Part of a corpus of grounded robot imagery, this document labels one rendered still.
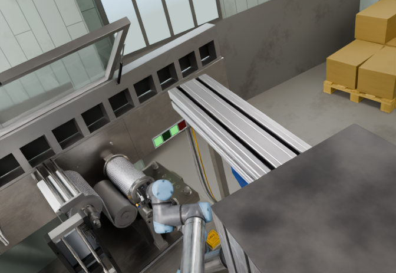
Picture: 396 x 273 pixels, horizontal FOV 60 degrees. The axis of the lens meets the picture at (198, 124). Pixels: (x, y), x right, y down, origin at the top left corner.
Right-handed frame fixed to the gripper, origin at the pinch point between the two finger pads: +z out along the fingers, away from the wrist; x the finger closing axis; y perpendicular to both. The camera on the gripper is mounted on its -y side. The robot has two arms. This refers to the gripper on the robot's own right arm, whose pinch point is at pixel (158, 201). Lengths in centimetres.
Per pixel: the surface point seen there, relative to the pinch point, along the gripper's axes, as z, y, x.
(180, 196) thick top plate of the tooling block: -1.2, -5.9, -12.0
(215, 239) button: -27.7, -16.5, -10.3
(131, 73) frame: 30, 55, -23
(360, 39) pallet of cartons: 70, -65, -328
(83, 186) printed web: 6.0, 30.5, 26.3
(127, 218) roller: -2.8, 7.0, 17.9
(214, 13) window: 152, 11, -183
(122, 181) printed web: 5.0, 20.5, 10.6
